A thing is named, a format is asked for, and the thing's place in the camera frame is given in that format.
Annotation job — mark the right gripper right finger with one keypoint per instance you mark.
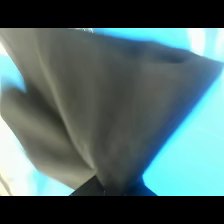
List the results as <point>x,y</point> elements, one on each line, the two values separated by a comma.
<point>144,189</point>

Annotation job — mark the dark grey garment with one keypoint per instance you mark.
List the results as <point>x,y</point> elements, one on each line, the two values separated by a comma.
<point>110,100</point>

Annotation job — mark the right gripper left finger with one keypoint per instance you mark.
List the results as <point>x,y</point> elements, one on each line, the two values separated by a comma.
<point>86,188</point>

